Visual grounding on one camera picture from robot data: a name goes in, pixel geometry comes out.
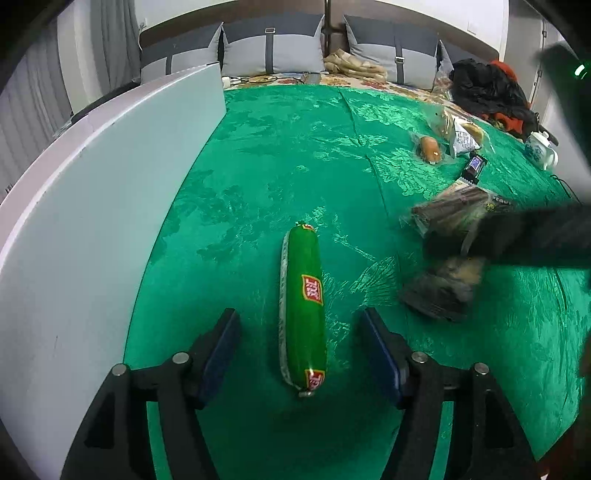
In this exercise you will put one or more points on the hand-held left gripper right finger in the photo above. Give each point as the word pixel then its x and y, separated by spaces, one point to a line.
pixel 381 355

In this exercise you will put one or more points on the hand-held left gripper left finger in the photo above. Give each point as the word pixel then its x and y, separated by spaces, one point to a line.
pixel 221 355

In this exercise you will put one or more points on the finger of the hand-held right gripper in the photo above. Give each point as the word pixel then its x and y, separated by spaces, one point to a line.
pixel 531 235

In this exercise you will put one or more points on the dark brown stick packet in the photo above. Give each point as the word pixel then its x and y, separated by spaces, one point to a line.
pixel 452 210

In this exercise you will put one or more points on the black and gold biscuit packet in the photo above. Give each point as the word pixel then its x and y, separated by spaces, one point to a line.
pixel 438 295

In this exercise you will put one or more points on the green sausage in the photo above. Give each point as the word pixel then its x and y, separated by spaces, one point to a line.
pixel 302 323

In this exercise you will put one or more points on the white and blue snack packet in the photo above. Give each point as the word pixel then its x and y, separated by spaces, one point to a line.
pixel 461 141

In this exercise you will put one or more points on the white cardboard box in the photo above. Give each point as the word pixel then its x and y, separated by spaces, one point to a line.
pixel 92 207

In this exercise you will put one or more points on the red clothing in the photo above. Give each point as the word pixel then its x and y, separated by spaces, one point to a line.
pixel 505 69

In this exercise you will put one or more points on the white and blue teapot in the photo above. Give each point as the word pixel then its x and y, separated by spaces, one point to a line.
pixel 540 150

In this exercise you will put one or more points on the black clothing pile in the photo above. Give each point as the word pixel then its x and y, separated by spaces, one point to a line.
pixel 485 83

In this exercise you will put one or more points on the black chocolate bar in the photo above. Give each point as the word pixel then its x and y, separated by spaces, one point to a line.
pixel 474 167

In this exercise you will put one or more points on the brown headboard panel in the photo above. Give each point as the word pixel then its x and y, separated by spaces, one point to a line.
pixel 475 46

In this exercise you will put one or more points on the grey pillow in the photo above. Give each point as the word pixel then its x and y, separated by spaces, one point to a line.
pixel 444 64
pixel 392 55
pixel 184 55
pixel 272 50

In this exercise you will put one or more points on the small orange sausage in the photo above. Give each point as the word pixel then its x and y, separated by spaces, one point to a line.
pixel 429 148

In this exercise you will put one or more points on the clear packet of bread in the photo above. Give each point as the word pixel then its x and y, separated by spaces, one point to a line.
pixel 443 124

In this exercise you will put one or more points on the folded beige blanket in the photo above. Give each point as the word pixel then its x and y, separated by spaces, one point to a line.
pixel 355 67

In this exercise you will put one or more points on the grey curtain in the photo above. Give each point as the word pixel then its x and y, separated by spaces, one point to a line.
pixel 41 92

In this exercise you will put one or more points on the white wall socket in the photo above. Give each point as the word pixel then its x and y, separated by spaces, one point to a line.
pixel 475 25

